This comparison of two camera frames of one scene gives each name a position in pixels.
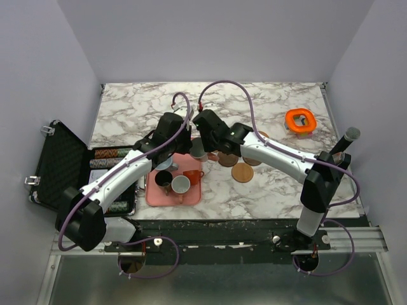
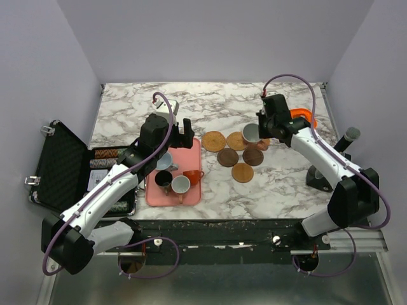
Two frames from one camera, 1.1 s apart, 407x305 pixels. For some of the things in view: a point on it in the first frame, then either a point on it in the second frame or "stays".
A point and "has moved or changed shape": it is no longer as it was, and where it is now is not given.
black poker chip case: [66, 161] stays
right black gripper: [203, 140] to [262, 120]
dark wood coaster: [227, 160] stays
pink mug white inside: [198, 152] has moved or changed shape
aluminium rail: [365, 239] stays
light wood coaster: [242, 172] stays
